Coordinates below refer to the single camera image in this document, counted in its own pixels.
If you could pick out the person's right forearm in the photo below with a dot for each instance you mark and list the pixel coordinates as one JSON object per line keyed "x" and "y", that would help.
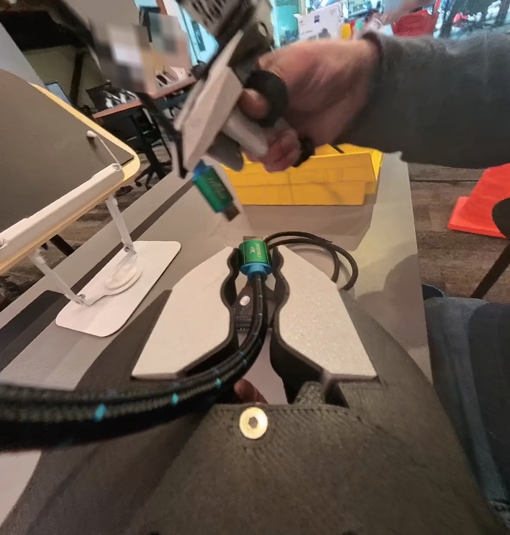
{"x": 447, "y": 92}

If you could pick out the person's right hand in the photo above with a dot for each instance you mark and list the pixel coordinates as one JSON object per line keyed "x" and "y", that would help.
{"x": 330, "y": 84}

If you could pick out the red bag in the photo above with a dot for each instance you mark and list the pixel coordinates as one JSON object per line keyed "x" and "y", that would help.
{"x": 414, "y": 23}

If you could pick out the person's leg in jeans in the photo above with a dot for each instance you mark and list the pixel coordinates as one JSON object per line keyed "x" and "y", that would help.
{"x": 481, "y": 401}

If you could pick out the yellow plastic bin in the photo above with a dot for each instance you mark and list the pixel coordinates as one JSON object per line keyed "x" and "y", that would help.
{"x": 305, "y": 184}

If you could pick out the white printed box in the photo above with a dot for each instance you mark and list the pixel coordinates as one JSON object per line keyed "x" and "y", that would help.
{"x": 318, "y": 21}

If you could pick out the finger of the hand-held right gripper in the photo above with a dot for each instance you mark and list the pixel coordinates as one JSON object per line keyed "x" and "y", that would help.
{"x": 209, "y": 100}

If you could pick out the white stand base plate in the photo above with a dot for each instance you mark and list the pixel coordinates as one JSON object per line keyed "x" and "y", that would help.
{"x": 155, "y": 267}

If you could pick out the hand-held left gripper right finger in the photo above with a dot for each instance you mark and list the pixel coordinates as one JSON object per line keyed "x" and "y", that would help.
{"x": 326, "y": 334}

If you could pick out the orange cone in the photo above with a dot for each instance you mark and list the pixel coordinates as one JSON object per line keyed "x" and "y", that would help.
{"x": 489, "y": 205}

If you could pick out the grey panel with wooden rim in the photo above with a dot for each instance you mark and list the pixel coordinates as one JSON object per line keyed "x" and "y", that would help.
{"x": 29, "y": 142}

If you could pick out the black office chair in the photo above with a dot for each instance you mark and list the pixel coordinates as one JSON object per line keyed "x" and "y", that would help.
{"x": 497, "y": 242}
{"x": 134, "y": 125}

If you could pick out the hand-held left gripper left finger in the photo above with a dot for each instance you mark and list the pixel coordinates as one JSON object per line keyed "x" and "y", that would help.
{"x": 184, "y": 330}

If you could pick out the black hdmi switch box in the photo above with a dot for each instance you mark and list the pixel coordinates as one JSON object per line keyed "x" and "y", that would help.
{"x": 347, "y": 267}

